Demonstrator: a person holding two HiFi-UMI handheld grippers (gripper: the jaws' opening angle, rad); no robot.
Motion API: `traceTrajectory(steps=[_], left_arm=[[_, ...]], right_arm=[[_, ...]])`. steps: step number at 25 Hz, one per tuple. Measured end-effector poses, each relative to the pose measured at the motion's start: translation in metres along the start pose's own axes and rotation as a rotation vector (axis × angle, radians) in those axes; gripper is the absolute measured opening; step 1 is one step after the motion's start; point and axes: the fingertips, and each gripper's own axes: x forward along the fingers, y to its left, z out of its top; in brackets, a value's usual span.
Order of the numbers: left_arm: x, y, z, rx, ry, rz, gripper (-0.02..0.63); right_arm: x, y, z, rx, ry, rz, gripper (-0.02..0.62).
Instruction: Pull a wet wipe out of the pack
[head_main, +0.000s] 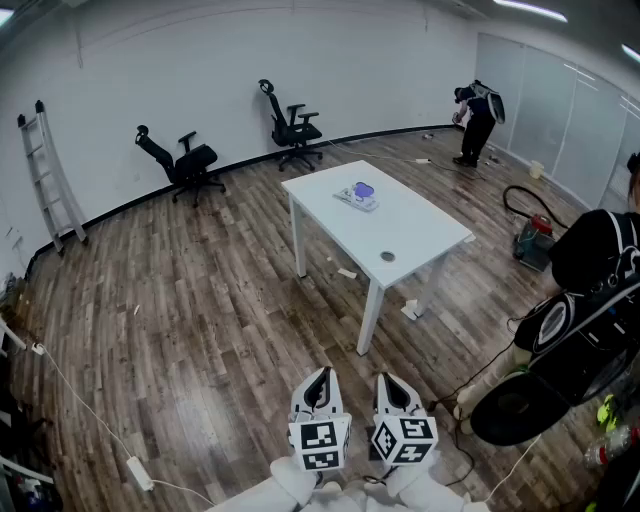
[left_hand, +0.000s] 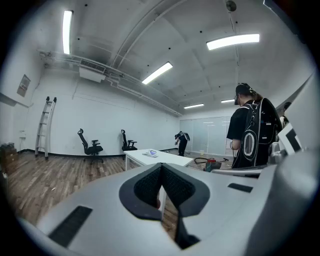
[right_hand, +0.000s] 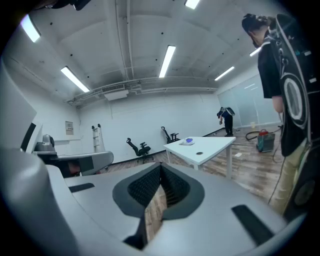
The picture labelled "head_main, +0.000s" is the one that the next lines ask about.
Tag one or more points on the reclined black office chair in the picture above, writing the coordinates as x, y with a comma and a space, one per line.
192, 162

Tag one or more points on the small white bucket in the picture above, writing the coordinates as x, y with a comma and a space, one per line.
537, 169

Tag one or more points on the upright black office chair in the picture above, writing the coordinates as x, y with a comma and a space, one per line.
292, 131

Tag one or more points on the white table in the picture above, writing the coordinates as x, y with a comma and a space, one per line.
415, 235

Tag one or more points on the red and green vacuum cleaner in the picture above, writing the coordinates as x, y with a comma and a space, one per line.
537, 240

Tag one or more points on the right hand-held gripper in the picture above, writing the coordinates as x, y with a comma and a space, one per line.
405, 437

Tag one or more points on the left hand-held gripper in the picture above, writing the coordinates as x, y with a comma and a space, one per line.
317, 440

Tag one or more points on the person's left forearm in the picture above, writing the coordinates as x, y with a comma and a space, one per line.
290, 480

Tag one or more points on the person's right forearm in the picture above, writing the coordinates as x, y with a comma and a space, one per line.
420, 487

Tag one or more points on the aluminium ladder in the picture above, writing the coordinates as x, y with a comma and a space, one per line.
76, 217

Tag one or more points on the clear plastic bottle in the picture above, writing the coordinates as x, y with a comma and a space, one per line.
607, 447

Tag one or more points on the neon yellow item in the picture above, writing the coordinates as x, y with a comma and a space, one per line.
607, 410

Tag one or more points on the white paper scrap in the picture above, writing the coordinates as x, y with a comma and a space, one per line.
412, 310
346, 273

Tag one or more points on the white metal frame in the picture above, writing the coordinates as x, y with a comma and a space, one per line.
15, 337

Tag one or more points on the ceiling light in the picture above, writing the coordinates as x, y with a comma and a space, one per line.
5, 16
631, 51
530, 9

